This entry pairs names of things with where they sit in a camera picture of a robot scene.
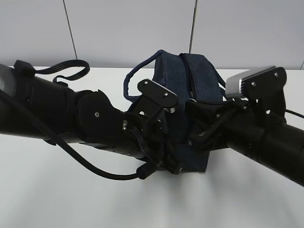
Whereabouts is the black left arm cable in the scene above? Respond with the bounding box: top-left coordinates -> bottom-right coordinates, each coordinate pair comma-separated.
0,91 -> 157,181

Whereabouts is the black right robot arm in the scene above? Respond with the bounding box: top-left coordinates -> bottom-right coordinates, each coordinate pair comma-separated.
185,100 -> 304,186

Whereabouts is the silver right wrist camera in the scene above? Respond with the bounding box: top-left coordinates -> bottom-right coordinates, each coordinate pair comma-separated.
225,66 -> 287,117

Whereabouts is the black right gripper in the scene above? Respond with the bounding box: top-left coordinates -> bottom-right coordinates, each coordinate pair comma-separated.
185,100 -> 257,153

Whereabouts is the dark blue lunch bag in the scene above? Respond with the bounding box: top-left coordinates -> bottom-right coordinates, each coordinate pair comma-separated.
123,50 -> 225,173

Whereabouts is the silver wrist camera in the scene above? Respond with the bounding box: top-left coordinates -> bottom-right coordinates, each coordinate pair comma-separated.
225,66 -> 287,117
131,79 -> 178,120

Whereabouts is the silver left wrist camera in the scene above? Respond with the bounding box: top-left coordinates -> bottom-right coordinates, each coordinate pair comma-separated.
131,79 -> 178,120

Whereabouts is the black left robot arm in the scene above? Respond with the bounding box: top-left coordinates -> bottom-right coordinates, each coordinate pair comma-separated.
0,60 -> 181,181

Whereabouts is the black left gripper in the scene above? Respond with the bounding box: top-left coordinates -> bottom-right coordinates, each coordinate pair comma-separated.
123,119 -> 182,175

